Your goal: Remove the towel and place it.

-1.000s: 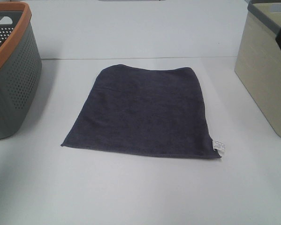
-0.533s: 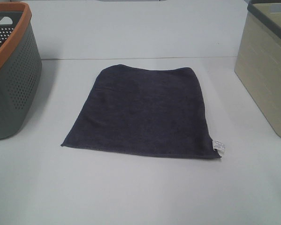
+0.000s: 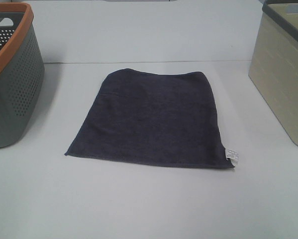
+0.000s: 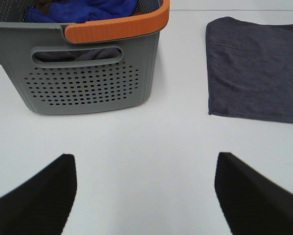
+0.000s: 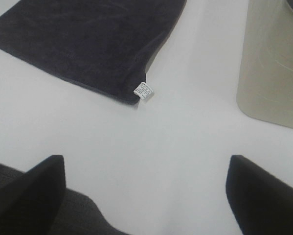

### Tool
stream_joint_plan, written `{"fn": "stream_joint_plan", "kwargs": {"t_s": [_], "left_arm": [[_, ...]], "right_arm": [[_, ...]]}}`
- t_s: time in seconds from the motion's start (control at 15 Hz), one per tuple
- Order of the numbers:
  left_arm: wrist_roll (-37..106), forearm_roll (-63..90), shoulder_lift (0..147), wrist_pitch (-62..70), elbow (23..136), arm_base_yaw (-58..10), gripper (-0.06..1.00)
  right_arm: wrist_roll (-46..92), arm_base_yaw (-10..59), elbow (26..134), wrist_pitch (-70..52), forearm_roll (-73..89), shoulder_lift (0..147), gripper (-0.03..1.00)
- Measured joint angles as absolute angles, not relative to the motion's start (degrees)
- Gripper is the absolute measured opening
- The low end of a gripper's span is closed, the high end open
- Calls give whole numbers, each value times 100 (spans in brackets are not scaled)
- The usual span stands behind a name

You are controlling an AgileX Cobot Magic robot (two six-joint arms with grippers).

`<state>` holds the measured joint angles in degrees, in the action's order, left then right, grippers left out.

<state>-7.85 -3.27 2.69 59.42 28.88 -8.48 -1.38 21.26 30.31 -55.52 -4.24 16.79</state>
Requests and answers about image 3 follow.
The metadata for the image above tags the dark blue towel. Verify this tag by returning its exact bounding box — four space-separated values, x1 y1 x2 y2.
66 68 234 169

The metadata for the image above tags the beige basket grey rim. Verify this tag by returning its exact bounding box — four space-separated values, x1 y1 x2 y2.
248 0 298 146

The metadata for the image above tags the grey perforated basket orange rim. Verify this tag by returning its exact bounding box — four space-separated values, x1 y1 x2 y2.
0 2 45 148

